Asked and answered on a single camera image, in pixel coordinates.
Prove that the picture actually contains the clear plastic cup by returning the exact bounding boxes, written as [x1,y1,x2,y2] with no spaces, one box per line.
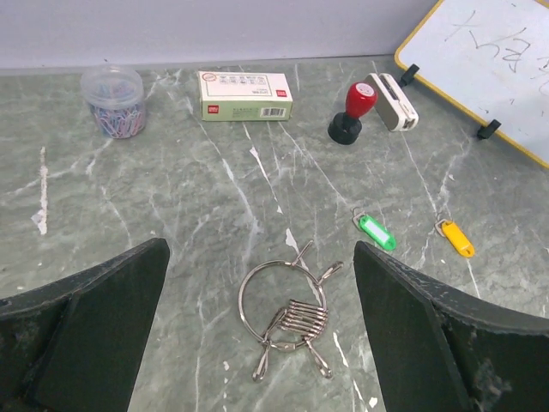
[80,65,147,139]

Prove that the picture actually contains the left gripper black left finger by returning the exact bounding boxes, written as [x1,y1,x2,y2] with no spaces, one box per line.
[1,238,170,411]

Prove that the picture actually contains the yellow tagged key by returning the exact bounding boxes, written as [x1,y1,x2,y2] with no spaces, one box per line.
[434,219,475,258]

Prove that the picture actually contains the white green cardboard box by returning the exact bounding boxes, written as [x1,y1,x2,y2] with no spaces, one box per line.
[197,71,293,122]

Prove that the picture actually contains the small whiteboard yellow frame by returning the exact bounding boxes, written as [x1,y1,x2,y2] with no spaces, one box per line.
[395,0,548,166]

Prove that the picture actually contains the green tagged key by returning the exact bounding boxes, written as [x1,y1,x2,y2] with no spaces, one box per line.
[352,208,396,251]

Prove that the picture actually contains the red black stamp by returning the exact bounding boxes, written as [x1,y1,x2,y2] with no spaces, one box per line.
[328,82,377,145]

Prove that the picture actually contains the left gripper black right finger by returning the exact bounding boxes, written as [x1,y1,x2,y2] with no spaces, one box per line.
[353,241,548,411]

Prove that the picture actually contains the silver keys bunch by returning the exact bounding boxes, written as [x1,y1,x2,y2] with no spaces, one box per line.
[252,300,333,382]

